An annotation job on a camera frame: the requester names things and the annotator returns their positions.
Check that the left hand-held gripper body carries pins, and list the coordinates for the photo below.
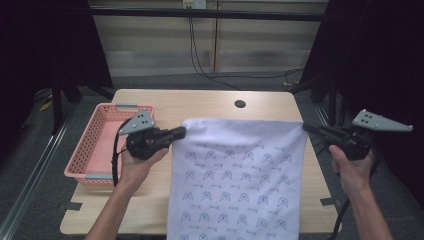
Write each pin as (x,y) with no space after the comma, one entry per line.
(146,143)

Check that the black tape strip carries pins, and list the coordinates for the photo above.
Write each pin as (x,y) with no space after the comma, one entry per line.
(73,206)
(328,201)

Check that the black table grommet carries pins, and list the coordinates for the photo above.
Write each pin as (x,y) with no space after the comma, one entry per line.
(240,103)

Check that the pink plastic basket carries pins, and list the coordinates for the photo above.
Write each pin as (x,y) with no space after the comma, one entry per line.
(96,146)

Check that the person's right hand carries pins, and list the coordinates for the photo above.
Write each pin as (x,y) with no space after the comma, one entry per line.
(353,173)

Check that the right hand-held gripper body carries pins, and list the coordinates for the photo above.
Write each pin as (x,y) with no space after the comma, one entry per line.
(356,143)

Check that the dark curtain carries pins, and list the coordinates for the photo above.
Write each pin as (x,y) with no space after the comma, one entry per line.
(383,66)
(40,43)

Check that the yellow object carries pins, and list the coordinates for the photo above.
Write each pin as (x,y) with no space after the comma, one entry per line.
(45,106)

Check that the white wall socket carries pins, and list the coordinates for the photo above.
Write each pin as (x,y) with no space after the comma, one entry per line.
(195,3)

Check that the white patterned cloth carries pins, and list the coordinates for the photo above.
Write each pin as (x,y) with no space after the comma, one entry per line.
(240,176)

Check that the black metal stand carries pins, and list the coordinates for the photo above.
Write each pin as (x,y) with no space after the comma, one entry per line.
(57,110)
(332,106)

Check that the black horizontal bar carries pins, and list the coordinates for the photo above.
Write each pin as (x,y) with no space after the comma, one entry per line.
(233,15)

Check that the person's left hand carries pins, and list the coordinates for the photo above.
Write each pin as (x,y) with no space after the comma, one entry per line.
(136,171)

